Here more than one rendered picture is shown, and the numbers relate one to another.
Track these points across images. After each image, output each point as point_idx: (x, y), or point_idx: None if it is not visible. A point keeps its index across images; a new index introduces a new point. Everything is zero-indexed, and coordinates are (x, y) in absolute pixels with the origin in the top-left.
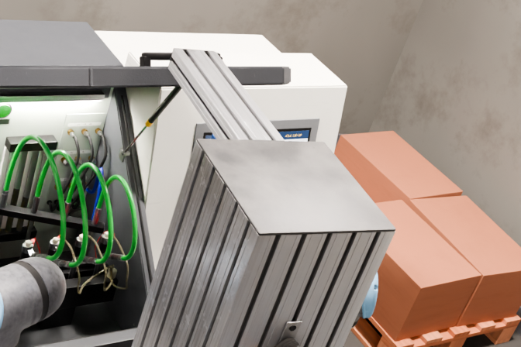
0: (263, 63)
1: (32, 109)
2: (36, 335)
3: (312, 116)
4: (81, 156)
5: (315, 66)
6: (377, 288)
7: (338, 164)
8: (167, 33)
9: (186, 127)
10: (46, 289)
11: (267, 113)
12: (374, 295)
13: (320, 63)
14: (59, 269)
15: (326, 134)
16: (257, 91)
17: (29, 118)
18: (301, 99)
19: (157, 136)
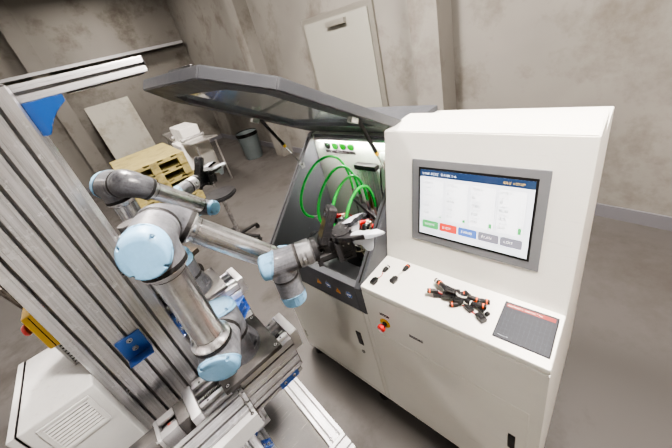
0: (514, 117)
1: (363, 147)
2: (343, 263)
3: (540, 167)
4: None
5: (584, 119)
6: (119, 250)
7: None
8: (497, 109)
9: (405, 160)
10: (155, 192)
11: (479, 157)
12: (114, 254)
13: (603, 116)
14: (125, 176)
15: (566, 190)
16: (464, 136)
17: (363, 152)
18: (521, 147)
19: (386, 164)
